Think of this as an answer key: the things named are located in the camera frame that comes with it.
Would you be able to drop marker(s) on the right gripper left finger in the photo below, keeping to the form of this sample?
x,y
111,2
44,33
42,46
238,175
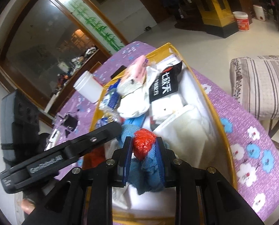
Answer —
x,y
85,196

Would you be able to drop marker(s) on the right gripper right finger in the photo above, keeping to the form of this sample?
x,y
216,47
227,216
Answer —
x,y
202,196

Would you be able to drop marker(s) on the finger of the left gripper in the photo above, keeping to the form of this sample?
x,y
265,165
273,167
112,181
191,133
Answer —
x,y
86,143

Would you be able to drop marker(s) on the white towel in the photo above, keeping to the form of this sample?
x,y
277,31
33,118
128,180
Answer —
x,y
190,136

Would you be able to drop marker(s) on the blue floral tissue pack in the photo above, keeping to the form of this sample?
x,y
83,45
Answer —
x,y
111,99

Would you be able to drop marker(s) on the red plastic bag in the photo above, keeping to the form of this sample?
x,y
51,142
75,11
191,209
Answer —
x,y
143,141

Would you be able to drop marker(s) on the red and blue sponge pack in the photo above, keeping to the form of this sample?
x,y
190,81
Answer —
x,y
138,121

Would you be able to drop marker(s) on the white bag red lettering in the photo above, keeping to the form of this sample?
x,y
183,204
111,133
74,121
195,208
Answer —
x,y
137,102

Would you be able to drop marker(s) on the white tissue pack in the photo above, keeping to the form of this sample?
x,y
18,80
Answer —
x,y
164,107

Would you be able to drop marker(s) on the pink tissue pack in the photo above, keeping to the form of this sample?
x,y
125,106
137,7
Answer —
x,y
136,72

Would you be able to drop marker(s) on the black snack bag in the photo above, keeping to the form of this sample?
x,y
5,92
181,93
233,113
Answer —
x,y
166,83

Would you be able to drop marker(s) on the blue white patterned bag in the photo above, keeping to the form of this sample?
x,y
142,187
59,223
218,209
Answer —
x,y
107,118

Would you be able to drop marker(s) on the person's left hand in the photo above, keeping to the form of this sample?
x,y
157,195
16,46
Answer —
x,y
27,206

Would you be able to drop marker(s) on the lined notepad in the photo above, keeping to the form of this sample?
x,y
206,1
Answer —
x,y
53,139

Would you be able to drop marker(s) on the black cylindrical motor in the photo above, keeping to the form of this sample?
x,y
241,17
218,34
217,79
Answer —
x,y
69,122

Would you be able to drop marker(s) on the purple floral tablecloth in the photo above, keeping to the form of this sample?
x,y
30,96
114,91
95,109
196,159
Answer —
x,y
256,158

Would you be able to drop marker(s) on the white plastic jar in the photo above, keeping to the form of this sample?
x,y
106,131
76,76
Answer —
x,y
88,87

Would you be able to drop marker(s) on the yellow cardboard box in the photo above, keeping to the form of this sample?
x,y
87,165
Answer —
x,y
162,206

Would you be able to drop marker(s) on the black smartphone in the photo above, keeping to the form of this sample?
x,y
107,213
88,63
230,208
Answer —
x,y
118,71

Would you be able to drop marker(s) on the wooden sideboard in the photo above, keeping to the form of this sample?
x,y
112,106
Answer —
x,y
43,52

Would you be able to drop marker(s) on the striped cushioned stool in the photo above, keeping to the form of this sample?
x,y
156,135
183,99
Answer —
x,y
255,85

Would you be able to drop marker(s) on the bamboo painted panel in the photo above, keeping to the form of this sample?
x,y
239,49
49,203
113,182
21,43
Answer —
x,y
94,24

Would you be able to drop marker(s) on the white red bucket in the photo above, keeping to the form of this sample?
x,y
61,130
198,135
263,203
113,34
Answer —
x,y
242,20

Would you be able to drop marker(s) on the white small bin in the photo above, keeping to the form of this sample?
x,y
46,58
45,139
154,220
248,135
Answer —
x,y
259,12

